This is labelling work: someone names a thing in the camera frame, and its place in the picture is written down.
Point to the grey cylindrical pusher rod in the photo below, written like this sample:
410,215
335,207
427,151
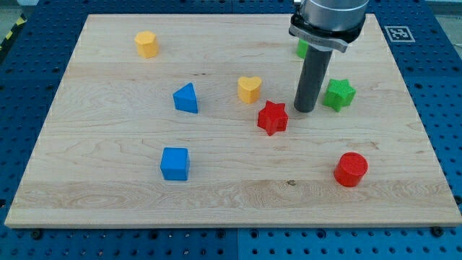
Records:
312,75

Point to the green star block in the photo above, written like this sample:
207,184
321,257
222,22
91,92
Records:
339,94

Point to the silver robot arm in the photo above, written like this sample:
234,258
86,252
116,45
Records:
326,25

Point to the green block behind arm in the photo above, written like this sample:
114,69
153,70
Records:
302,48

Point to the red star block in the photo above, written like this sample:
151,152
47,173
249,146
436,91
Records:
273,118

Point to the yellow heart block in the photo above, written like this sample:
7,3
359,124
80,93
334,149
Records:
249,89

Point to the fiducial marker tag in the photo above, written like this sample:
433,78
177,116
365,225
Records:
399,34

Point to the red cylinder block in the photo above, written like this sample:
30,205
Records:
350,169

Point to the blue triangle block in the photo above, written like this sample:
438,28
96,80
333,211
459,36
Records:
185,99

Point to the wooden board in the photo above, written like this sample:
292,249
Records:
96,163

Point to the yellow hexagon block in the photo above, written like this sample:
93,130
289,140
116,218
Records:
146,44

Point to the blue cube block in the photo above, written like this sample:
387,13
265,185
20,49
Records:
175,164

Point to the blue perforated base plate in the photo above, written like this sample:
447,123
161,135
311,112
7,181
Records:
33,68

